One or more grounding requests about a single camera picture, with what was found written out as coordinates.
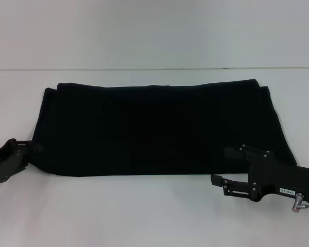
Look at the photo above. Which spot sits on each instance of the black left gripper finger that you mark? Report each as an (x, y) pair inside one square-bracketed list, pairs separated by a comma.
[(32, 146)]

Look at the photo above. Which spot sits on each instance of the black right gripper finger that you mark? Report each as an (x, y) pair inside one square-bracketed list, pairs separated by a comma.
[(237, 151), (229, 184)]

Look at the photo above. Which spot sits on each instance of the black shirt with FREE print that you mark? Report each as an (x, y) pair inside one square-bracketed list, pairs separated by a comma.
[(157, 128)]

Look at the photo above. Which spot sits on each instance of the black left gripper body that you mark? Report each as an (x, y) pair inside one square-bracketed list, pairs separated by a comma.
[(5, 162)]

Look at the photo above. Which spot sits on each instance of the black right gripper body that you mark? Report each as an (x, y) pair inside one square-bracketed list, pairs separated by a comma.
[(280, 177)]

